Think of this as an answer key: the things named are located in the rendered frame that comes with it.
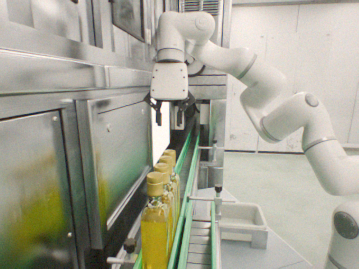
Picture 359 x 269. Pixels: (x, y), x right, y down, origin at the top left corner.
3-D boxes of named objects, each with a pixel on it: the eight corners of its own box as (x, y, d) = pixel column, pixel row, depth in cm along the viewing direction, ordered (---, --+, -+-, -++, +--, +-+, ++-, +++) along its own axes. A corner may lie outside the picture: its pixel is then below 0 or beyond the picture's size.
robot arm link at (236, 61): (245, 74, 62) (181, 28, 60) (228, 86, 75) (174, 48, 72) (261, 49, 63) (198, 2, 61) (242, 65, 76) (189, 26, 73)
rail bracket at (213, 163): (196, 171, 149) (197, 138, 143) (222, 172, 147) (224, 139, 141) (196, 174, 144) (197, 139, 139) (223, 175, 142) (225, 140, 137)
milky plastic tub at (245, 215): (206, 217, 104) (206, 199, 102) (257, 221, 101) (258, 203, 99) (205, 242, 87) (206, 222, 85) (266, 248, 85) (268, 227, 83)
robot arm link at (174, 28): (207, 26, 69) (217, 8, 60) (206, 61, 69) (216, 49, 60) (157, 21, 67) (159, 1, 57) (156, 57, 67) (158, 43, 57)
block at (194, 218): (192, 230, 85) (192, 213, 84) (217, 232, 84) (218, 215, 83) (191, 236, 82) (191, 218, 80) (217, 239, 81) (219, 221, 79)
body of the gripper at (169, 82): (149, 55, 60) (148, 98, 60) (188, 55, 59) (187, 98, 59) (155, 65, 68) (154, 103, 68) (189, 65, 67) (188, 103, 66)
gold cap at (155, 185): (149, 189, 52) (148, 171, 51) (164, 190, 51) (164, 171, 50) (145, 196, 48) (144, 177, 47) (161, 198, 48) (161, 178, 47)
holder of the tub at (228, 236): (194, 217, 105) (195, 202, 103) (257, 222, 101) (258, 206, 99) (192, 242, 88) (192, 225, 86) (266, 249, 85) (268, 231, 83)
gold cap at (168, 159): (160, 170, 63) (160, 154, 62) (173, 170, 62) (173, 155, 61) (157, 175, 59) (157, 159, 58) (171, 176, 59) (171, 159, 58)
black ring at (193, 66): (174, 77, 154) (174, 43, 148) (206, 77, 151) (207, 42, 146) (173, 77, 149) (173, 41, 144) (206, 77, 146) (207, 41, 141)
